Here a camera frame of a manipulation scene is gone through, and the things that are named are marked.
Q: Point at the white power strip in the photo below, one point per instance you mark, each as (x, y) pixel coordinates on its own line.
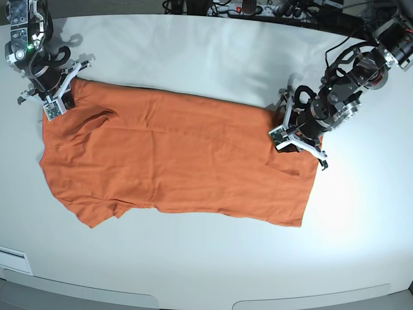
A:
(273, 9)

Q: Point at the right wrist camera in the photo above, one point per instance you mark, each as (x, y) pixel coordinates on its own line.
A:
(54, 109)

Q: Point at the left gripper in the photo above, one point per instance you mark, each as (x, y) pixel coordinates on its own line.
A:
(297, 141)

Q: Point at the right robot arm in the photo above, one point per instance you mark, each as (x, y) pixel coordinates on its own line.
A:
(28, 52)

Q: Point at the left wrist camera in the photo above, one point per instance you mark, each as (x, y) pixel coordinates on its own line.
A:
(279, 137)

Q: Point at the white label on table edge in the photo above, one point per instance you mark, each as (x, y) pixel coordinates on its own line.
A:
(15, 261)

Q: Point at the orange T-shirt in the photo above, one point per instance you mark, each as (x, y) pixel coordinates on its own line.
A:
(122, 148)

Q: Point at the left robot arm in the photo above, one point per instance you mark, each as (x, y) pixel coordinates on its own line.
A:
(360, 67)

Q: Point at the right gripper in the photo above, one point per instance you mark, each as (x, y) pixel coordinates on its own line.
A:
(50, 76)

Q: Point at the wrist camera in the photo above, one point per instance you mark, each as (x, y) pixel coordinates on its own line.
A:
(279, 137)
(54, 109)

